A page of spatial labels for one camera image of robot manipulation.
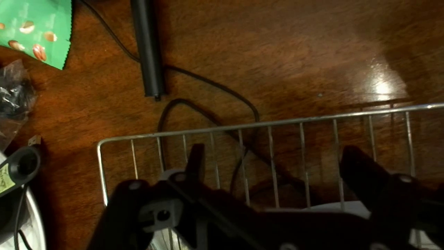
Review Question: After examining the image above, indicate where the black tube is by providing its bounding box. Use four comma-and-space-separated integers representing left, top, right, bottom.
130, 0, 166, 101

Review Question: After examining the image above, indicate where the black cable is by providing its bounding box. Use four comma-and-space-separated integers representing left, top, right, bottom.
79, 0, 313, 205

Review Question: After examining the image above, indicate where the white sheet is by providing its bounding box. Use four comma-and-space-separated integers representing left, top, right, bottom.
264, 200, 372, 220

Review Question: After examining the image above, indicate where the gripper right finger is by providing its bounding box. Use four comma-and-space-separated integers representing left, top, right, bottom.
339, 145, 444, 250

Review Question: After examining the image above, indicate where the green snack packet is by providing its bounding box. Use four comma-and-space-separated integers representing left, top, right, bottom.
0, 0, 73, 70

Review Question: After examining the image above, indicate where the black power adapter with label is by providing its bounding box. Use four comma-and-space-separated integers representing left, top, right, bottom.
0, 145, 42, 199

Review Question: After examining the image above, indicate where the clear plastic bag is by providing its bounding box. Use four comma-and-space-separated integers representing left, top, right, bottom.
0, 59, 37, 150

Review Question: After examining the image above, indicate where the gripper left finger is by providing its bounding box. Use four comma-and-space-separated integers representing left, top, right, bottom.
87, 143, 257, 250

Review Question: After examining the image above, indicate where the silver wire rack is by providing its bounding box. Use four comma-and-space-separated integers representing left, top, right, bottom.
97, 103, 444, 250

